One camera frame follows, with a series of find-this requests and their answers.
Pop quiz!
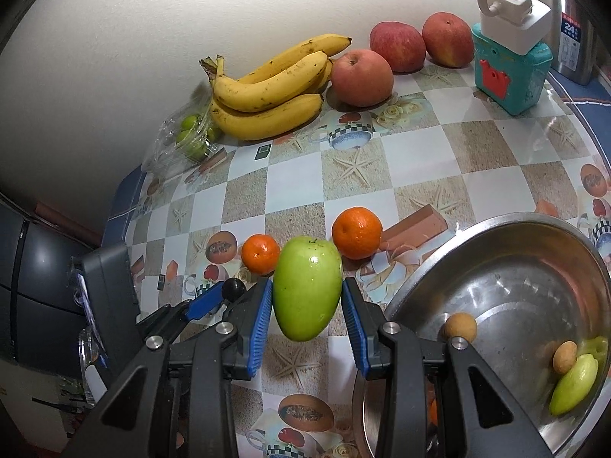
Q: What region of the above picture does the brown longan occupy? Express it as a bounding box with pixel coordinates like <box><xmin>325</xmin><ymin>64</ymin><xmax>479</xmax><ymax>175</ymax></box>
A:
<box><xmin>441</xmin><ymin>312</ymin><xmax>478</xmax><ymax>344</ymax></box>
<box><xmin>553</xmin><ymin>340</ymin><xmax>578</xmax><ymax>374</ymax></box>

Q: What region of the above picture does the large orange tangerine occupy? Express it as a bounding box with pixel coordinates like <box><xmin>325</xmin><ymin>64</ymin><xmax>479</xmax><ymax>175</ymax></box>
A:
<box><xmin>331</xmin><ymin>206</ymin><xmax>383</xmax><ymax>261</ymax></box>

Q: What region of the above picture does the dark grey cabinet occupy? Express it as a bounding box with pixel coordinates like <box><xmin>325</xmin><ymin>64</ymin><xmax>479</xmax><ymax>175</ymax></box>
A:
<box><xmin>0</xmin><ymin>200</ymin><xmax>102</xmax><ymax>377</ymax></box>

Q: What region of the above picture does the dark plum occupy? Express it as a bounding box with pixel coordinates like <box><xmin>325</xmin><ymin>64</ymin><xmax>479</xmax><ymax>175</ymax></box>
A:
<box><xmin>224</xmin><ymin>277</ymin><xmax>248</xmax><ymax>303</ymax></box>

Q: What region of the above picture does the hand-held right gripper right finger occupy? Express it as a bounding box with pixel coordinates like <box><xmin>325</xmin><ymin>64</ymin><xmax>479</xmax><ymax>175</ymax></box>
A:
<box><xmin>341</xmin><ymin>277</ymin><xmax>554</xmax><ymax>458</ymax></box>

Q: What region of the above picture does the yellow banana bunch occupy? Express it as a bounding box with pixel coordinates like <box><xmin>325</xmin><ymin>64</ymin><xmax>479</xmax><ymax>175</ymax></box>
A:
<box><xmin>199</xmin><ymin>33</ymin><xmax>353</xmax><ymax>141</ymax></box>

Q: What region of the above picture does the green jujube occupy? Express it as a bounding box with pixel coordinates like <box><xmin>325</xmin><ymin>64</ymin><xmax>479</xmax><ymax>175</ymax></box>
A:
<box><xmin>272</xmin><ymin>235</ymin><xmax>343</xmax><ymax>343</ymax></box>
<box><xmin>548</xmin><ymin>353</ymin><xmax>601</xmax><ymax>417</ymax></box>

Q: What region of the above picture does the pale red apple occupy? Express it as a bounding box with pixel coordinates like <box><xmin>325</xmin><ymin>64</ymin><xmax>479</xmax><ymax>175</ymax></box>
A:
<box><xmin>331</xmin><ymin>49</ymin><xmax>394</xmax><ymax>108</ymax></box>

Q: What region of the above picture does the white power strip with lamp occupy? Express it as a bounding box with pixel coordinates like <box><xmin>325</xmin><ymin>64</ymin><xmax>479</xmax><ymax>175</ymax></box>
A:
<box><xmin>475</xmin><ymin>0</ymin><xmax>553</xmax><ymax>55</ymax></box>

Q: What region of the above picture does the stainless steel thermos jug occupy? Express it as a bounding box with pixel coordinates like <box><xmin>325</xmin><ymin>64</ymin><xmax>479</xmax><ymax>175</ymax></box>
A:
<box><xmin>548</xmin><ymin>0</ymin><xmax>597</xmax><ymax>87</ymax></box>

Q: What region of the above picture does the clear container of green fruits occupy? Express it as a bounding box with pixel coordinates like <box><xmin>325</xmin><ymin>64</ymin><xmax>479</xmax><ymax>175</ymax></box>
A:
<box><xmin>141</xmin><ymin>105</ymin><xmax>227</xmax><ymax>177</ymax></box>

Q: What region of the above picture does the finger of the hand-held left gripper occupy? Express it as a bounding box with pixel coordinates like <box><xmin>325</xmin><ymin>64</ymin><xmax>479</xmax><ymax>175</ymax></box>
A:
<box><xmin>137</xmin><ymin>281</ymin><xmax>227</xmax><ymax>345</ymax></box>

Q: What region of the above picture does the stainless steel bowl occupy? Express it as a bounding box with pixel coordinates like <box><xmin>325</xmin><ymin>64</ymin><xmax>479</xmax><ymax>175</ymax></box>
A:
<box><xmin>352</xmin><ymin>212</ymin><xmax>611</xmax><ymax>458</ymax></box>

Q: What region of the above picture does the teal plastic box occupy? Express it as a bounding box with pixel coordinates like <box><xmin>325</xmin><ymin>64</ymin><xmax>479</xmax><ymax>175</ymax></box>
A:
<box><xmin>472</xmin><ymin>23</ymin><xmax>554</xmax><ymax>116</ymax></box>

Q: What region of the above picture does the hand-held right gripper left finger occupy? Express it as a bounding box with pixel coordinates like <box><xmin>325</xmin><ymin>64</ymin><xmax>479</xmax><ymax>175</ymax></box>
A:
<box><xmin>60</xmin><ymin>277</ymin><xmax>274</xmax><ymax>458</ymax></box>

